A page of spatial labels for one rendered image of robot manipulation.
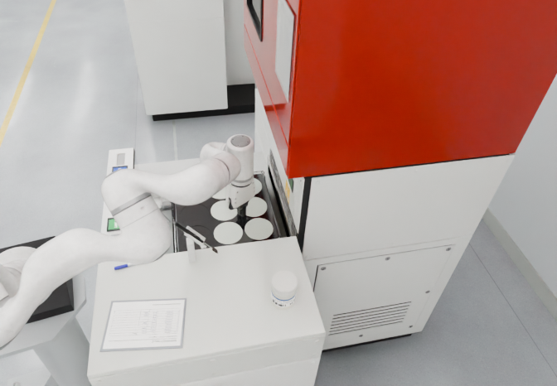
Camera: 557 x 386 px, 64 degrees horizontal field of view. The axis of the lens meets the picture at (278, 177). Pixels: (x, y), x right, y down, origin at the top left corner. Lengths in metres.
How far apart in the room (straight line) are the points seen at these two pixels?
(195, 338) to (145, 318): 0.15
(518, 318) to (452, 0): 1.98
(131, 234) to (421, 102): 0.81
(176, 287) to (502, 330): 1.83
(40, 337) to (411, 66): 1.30
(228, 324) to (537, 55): 1.09
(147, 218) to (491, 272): 2.22
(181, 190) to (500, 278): 2.20
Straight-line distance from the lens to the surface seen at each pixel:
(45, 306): 1.56
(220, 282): 1.36
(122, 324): 1.33
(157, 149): 3.36
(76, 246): 1.08
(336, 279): 1.75
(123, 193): 1.06
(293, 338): 1.27
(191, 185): 1.04
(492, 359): 2.58
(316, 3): 1.01
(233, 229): 1.57
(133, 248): 1.07
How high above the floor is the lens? 2.09
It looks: 43 degrees down
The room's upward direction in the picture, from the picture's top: 3 degrees clockwise
